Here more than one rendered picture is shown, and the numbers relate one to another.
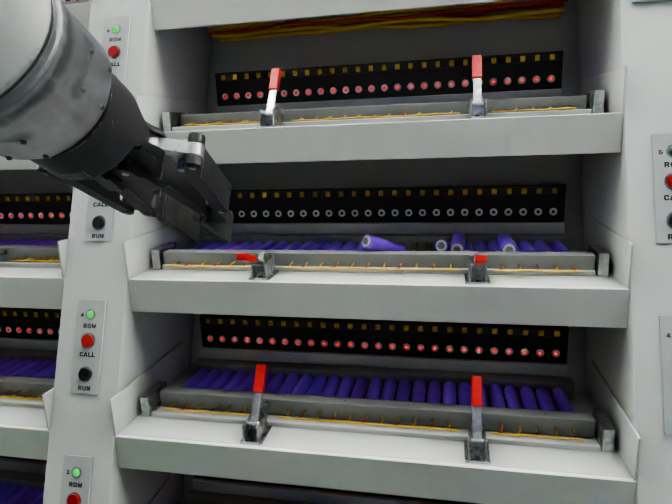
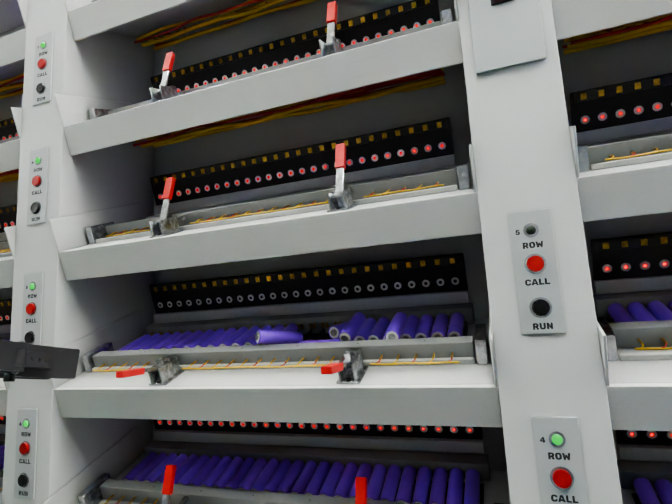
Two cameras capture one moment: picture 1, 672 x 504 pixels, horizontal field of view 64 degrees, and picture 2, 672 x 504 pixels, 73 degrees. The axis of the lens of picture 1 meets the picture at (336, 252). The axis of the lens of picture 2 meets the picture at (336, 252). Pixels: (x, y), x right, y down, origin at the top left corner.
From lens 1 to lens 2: 0.28 m
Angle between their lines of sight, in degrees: 8
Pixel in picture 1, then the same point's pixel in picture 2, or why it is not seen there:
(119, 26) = (40, 157)
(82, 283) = (20, 394)
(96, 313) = (30, 422)
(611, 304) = (481, 403)
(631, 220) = (493, 309)
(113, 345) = (44, 452)
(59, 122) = not seen: outside the picture
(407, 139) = (275, 238)
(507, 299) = (376, 400)
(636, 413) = not seen: outside the picture
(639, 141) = (495, 222)
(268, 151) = (160, 259)
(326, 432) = not seen: outside the picture
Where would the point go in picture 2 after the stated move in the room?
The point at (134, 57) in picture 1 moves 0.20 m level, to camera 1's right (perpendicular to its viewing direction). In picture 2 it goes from (52, 183) to (173, 170)
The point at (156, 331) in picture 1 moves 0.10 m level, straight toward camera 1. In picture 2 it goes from (100, 426) to (75, 441)
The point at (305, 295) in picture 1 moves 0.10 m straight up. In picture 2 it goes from (195, 400) to (194, 320)
